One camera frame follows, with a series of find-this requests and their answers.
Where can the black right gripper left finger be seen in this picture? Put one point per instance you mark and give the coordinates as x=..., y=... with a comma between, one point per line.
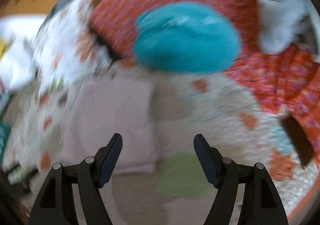
x=55, y=202

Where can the pale pink garment grey band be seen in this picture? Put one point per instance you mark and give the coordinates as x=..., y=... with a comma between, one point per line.
x=104, y=108

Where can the dark brown flat object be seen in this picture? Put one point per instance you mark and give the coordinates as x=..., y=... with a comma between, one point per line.
x=299, y=139

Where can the green cardboard box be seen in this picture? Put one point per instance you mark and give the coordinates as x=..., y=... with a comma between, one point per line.
x=4, y=136

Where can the patterned heart bedspread quilt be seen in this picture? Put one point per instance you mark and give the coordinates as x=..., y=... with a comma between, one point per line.
x=181, y=106

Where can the red floral pillow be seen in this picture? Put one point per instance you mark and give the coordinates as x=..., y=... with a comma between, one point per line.
x=291, y=78

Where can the white plastic bag red print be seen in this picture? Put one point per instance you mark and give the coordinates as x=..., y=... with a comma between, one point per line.
x=17, y=66

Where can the white floral pillow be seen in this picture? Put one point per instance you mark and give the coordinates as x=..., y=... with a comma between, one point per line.
x=65, y=49

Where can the teal fleece bundle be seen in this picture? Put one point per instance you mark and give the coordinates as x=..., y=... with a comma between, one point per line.
x=186, y=37

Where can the white grey plush toy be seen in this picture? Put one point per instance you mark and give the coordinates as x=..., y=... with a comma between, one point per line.
x=280, y=23

